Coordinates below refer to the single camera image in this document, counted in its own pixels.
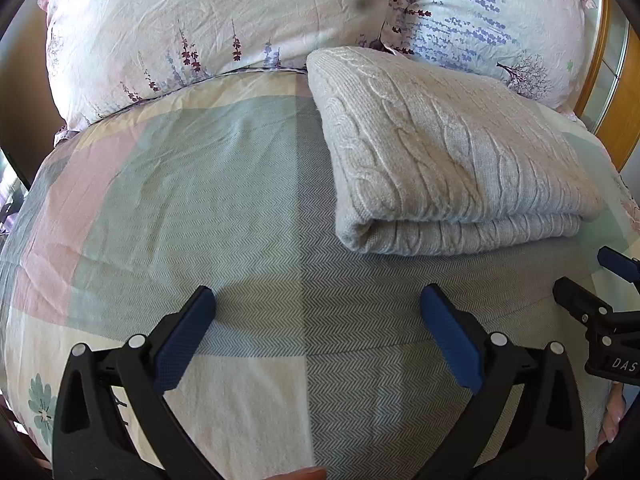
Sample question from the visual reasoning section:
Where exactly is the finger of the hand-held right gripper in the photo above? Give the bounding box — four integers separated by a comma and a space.
598, 246, 640, 284
552, 277, 615, 327

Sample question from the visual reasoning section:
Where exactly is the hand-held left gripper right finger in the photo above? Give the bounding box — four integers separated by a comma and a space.
419, 283, 587, 480

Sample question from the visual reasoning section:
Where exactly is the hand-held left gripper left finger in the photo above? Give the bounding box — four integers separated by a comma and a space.
51, 285, 223, 480

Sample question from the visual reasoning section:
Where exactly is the person's right hand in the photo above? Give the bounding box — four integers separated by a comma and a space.
597, 394, 626, 444

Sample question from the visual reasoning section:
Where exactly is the person's left hand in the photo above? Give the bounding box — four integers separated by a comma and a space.
270, 466, 329, 480

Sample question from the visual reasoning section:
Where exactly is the pastel checked quilt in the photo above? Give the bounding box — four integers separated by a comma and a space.
0, 67, 640, 480

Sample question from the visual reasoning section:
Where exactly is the wooden headboard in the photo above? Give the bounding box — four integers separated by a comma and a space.
574, 0, 640, 173

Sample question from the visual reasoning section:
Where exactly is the pale glass panel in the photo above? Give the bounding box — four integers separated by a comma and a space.
606, 7, 635, 93

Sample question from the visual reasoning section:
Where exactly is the pale blue floral pillow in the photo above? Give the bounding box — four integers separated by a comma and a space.
380, 0, 598, 117

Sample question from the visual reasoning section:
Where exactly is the pink floral pillow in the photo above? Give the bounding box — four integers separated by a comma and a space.
39, 0, 393, 133

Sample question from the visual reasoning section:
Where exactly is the grey cable-knit sweater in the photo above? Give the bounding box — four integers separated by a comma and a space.
306, 46, 605, 257

